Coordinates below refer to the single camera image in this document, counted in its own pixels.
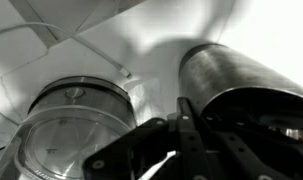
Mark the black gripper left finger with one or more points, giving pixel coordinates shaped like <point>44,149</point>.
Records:
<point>124,146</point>

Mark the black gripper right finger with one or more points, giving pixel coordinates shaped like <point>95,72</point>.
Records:
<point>251,153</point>

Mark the glass electric kettle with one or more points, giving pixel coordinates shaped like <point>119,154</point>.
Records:
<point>74,133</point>

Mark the metal utensil holder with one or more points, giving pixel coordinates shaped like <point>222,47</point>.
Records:
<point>224,73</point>

